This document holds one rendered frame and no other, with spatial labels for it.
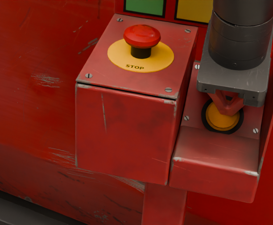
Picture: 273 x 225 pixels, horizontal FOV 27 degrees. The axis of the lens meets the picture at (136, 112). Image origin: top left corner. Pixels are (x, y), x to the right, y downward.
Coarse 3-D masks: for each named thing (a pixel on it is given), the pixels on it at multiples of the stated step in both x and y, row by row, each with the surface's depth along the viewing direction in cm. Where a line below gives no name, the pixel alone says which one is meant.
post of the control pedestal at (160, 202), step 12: (144, 192) 71; (156, 192) 69; (168, 192) 69; (180, 192) 68; (144, 204) 71; (156, 204) 71; (168, 204) 70; (180, 204) 70; (144, 216) 72; (156, 216) 72; (168, 216) 71; (180, 216) 71
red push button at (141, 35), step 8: (128, 32) 58; (136, 32) 58; (144, 32) 58; (152, 32) 59; (128, 40) 58; (136, 40) 58; (144, 40) 57; (152, 40) 58; (136, 48) 59; (144, 48) 58; (136, 56) 59; (144, 56) 59
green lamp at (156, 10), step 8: (128, 0) 66; (136, 0) 66; (144, 0) 66; (152, 0) 66; (160, 0) 65; (128, 8) 67; (136, 8) 67; (144, 8) 66; (152, 8) 66; (160, 8) 66
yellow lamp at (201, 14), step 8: (184, 0) 65; (192, 0) 64; (200, 0) 64; (208, 0) 64; (184, 8) 65; (192, 8) 65; (200, 8) 65; (208, 8) 65; (184, 16) 66; (192, 16) 66; (200, 16) 65; (208, 16) 65
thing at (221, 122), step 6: (210, 108) 63; (216, 108) 63; (210, 114) 63; (216, 114) 63; (234, 114) 63; (210, 120) 63; (216, 120) 63; (222, 120) 63; (228, 120) 63; (234, 120) 62; (216, 126) 62; (222, 126) 62; (228, 126) 62; (234, 126) 63
